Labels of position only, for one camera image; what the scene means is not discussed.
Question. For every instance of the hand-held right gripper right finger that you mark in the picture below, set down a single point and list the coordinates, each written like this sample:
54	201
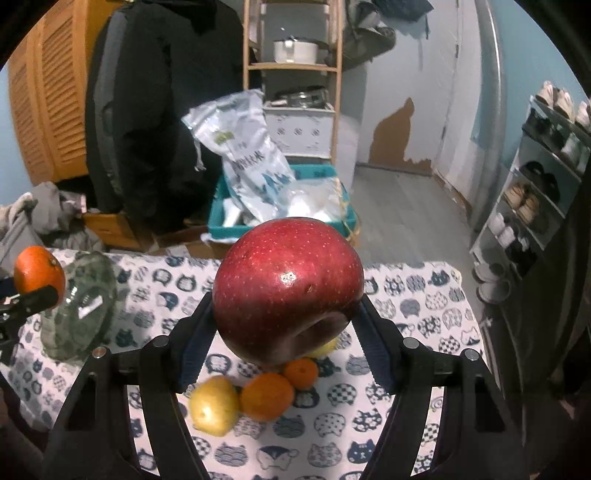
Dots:
376	355

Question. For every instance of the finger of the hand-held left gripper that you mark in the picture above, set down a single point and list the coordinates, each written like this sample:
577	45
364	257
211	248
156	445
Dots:
34	298
7	286

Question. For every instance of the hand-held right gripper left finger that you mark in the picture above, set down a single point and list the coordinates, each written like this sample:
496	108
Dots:
196	350

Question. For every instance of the orange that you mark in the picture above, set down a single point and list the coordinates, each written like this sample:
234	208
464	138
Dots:
39	270
267	398

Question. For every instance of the glass bowl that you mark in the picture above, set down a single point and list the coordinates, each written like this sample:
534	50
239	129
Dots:
78	318

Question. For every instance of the small yellow fruit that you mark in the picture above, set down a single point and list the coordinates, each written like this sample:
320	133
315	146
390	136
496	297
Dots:
323	349

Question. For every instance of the yellow pear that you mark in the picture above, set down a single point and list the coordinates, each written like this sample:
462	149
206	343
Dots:
212	408

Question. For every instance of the red apple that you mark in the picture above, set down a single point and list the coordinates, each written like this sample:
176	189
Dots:
286	286

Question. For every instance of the grey storage box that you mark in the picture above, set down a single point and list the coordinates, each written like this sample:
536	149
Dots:
18	244

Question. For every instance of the small tangerine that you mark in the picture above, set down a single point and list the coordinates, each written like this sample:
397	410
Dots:
301	373

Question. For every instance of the beige cloth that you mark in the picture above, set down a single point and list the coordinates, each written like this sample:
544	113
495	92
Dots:
16	207

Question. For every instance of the grey clothes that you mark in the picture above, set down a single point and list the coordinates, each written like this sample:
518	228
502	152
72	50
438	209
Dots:
51	207

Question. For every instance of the wooden drawer box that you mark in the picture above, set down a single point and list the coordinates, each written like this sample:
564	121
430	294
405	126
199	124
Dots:
115	228

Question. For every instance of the teal plastic basket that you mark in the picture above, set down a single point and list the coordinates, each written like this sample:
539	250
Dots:
216	221

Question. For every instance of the clear plastic bag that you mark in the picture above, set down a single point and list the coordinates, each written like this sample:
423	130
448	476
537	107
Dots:
318	198

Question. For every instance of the wooden louvered cabinet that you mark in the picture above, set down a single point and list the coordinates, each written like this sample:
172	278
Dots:
51	101

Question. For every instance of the white printed plastic bag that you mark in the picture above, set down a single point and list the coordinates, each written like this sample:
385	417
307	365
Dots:
244	152

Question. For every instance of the shoe rack with shoes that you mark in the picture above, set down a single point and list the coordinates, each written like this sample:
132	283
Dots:
521	196

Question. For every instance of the black jacket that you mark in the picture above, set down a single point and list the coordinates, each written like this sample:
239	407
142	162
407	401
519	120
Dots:
152	115

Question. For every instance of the white storage box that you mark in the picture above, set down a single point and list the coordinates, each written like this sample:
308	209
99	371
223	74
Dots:
295	134

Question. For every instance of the silver metal column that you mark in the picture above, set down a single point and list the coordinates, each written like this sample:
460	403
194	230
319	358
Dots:
489	115

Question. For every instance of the steel pot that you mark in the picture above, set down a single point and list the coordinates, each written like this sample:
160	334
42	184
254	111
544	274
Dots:
302	99

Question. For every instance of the white door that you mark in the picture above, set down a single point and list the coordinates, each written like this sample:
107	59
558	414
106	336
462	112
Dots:
457	92

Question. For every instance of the wooden shelf rack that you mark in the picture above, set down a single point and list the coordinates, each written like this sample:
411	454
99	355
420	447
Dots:
291	67

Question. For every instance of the olive jacket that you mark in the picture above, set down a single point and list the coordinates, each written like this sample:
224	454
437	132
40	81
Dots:
369	46

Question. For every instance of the white pot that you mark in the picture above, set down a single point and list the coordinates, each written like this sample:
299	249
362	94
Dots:
300	51

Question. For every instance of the dark hanging cloth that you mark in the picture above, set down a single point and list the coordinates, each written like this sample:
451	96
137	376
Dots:
401	9

